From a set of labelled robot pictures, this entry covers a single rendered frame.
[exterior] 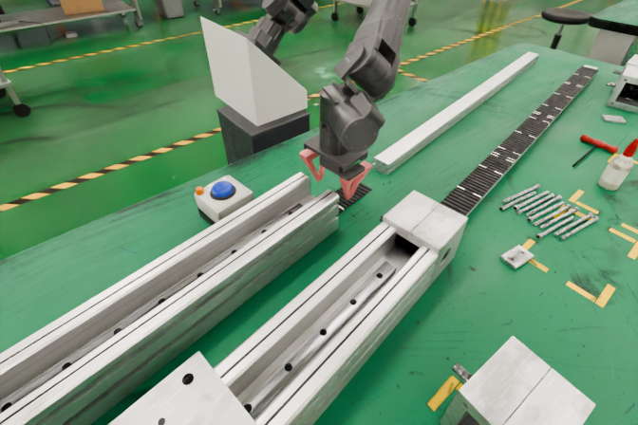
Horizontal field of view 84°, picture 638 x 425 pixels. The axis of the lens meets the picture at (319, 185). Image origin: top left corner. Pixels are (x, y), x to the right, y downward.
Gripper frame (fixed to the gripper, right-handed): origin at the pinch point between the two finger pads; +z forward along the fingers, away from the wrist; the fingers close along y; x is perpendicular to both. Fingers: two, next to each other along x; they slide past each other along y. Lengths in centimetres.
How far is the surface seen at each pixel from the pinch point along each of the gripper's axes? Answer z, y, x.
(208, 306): -0.5, 5.6, -31.4
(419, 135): 2.2, 0.0, 30.9
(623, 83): -2, 29, 89
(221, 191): -2.3, -11.5, -17.4
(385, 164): 2.3, 1.3, 15.5
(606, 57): 25, 11, 205
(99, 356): -3.9, 4.5, -44.1
